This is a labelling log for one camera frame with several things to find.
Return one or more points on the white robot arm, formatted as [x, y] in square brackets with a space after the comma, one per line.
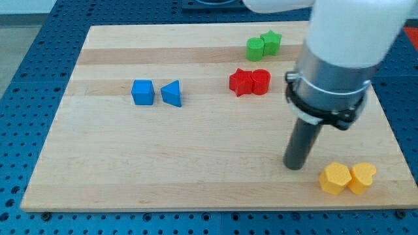
[345, 43]

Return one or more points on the wooden board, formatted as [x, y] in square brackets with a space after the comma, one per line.
[217, 152]

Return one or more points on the blue triangle block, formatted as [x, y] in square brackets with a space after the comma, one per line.
[171, 94]

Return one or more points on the red star block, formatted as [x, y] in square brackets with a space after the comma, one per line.
[241, 82]

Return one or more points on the red cylinder block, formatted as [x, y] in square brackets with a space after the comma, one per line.
[261, 81]

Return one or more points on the blue cube block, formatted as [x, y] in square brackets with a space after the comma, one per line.
[142, 92]

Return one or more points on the green cylinder block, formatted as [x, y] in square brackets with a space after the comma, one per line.
[255, 49]

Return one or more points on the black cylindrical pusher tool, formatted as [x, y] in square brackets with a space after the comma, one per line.
[300, 144]

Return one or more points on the green star block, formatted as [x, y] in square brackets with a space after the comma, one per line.
[272, 42]

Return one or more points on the yellow hexagon block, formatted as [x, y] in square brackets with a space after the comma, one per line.
[334, 178]

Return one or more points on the yellow heart block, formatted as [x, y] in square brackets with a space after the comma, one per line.
[361, 177]

